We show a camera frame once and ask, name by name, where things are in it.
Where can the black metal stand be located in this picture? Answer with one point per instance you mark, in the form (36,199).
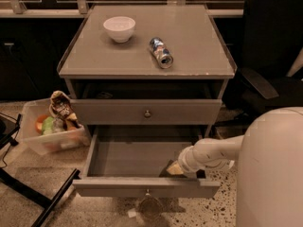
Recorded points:
(8,127)

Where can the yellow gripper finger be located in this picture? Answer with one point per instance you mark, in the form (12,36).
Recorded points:
(174,168)

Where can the green apple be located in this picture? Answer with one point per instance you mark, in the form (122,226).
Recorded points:
(47,127)

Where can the grey drawer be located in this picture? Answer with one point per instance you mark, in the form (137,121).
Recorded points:
(130,161)
(146,111)

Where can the white ceramic bowl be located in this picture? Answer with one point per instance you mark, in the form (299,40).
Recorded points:
(120,28)

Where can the blue silver soda can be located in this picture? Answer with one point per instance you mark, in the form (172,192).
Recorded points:
(161,53)

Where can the grey top drawer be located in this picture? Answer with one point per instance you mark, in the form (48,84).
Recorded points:
(146,111)

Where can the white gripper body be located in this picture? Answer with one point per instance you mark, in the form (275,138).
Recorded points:
(186,160)

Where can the brown chip bag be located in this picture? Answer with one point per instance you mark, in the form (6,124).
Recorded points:
(60,106)

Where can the clear plastic bin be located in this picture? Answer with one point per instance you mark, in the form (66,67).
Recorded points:
(43,144)

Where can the small white paper scrap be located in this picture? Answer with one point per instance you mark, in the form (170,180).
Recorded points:
(131,213)

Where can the grey drawer cabinet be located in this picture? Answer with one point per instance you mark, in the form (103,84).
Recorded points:
(97,67)

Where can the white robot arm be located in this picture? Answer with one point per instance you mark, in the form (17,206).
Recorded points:
(270,168)

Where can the orange fruit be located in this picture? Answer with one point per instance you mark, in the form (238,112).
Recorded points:
(39,122)

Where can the black office chair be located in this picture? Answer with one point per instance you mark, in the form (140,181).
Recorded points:
(269,60)

